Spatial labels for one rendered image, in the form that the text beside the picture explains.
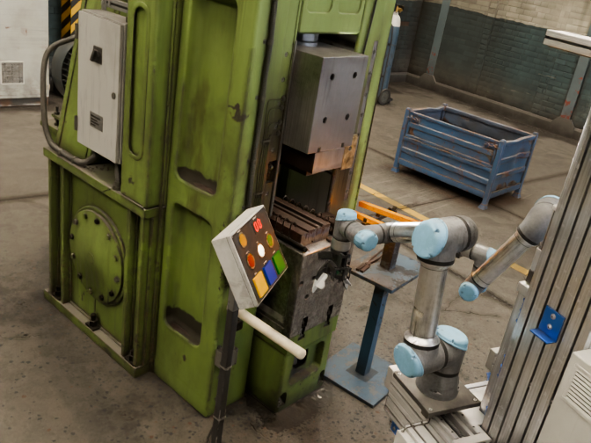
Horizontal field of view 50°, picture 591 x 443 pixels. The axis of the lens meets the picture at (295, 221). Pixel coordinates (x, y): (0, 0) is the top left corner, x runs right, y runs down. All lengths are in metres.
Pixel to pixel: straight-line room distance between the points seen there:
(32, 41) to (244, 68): 5.39
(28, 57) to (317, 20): 5.39
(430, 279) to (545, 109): 8.98
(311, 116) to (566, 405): 1.41
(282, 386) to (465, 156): 3.98
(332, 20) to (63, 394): 2.15
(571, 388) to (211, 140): 1.67
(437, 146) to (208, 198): 4.32
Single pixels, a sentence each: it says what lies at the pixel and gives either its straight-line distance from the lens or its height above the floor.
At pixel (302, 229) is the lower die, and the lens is 2.87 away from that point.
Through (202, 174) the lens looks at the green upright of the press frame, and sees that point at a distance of 2.83.
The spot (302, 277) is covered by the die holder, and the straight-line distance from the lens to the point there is 2.86.
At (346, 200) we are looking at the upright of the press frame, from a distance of 3.27.
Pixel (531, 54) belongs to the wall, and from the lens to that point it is 11.04.
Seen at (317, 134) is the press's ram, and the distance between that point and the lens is 2.65.
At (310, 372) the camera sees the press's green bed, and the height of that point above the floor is 0.15.
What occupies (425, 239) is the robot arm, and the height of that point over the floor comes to 1.41.
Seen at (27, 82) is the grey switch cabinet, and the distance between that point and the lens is 7.79.
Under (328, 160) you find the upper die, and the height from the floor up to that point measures 1.32.
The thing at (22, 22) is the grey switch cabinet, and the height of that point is 0.92.
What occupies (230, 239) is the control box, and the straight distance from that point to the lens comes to 2.22.
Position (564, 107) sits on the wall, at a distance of 10.71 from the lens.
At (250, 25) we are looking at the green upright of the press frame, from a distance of 2.47.
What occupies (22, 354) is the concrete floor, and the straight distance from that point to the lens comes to 3.66.
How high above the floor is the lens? 2.17
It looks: 24 degrees down
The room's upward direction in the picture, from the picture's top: 9 degrees clockwise
